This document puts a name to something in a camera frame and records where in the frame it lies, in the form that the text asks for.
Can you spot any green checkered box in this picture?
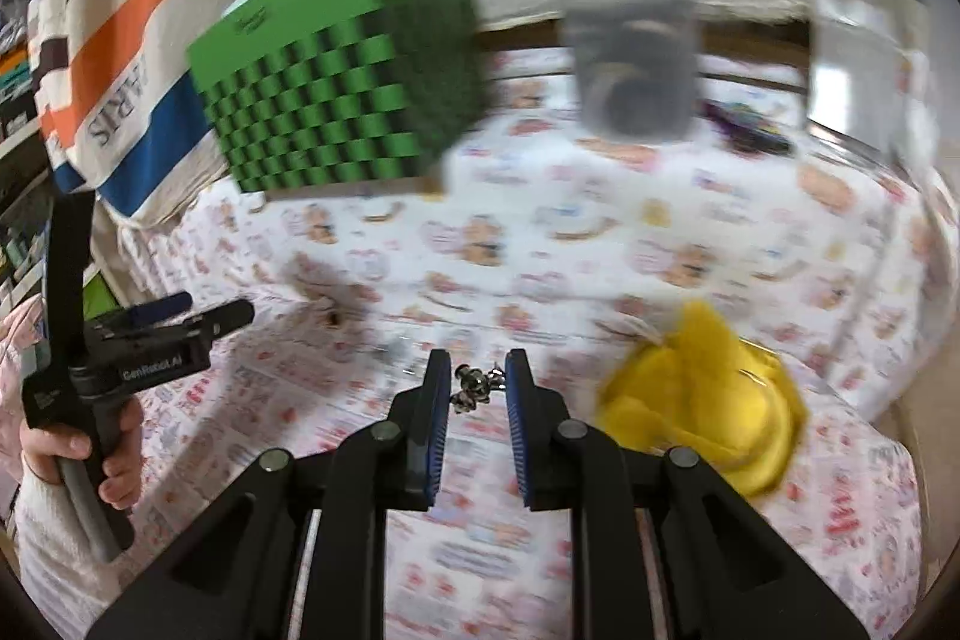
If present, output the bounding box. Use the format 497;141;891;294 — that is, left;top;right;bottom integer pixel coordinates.
186;0;488;202

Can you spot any striped cloth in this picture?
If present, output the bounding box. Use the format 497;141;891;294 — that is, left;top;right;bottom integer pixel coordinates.
30;0;826;229

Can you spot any yellow cloth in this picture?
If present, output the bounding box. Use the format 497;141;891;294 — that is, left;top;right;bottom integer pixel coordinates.
596;299;811;498

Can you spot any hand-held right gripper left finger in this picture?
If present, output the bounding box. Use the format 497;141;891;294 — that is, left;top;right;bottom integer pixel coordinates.
86;349;455;640

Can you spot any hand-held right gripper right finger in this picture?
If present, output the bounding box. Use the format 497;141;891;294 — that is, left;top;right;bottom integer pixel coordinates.
504;349;875;640

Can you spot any person's left forearm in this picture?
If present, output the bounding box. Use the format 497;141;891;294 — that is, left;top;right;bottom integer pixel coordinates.
7;460;125;618

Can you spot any person's left hand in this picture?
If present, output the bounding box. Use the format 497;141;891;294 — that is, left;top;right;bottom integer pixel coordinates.
19;396;143;513

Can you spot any dark multicoloured small item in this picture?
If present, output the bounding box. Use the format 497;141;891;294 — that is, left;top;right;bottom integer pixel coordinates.
701;100;788;154

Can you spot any clear plastic container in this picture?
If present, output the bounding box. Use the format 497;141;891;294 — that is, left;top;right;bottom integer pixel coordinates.
559;0;702;139

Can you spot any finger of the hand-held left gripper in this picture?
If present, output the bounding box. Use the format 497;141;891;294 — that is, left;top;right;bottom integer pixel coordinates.
180;299;256;345
97;292;192;333

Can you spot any printed tablecloth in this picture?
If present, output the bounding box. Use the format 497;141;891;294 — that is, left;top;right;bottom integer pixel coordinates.
112;47;938;640

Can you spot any cluttered storage shelf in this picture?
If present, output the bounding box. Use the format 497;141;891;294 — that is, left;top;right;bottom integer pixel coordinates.
0;0;98;326

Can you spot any clear spray bottle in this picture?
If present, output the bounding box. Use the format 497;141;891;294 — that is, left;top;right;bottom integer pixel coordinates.
802;0;931;154

